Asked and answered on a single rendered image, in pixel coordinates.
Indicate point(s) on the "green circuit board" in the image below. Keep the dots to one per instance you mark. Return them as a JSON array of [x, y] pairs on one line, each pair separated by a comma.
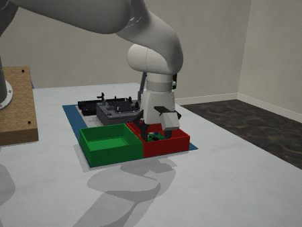
[[155, 136]]

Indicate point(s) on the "red open bin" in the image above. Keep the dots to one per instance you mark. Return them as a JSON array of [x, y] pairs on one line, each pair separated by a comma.
[[178, 142]]

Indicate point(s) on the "green open-top bin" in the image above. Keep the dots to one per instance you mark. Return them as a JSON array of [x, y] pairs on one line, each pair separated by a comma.
[[110, 144]]

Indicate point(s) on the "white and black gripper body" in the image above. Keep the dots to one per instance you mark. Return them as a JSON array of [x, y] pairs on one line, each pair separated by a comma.
[[151, 99]]

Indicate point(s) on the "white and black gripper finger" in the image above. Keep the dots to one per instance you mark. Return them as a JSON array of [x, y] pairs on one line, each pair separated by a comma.
[[168, 133], [143, 127]]

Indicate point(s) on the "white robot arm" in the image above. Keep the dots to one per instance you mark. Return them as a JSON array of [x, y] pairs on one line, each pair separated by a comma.
[[156, 50]]

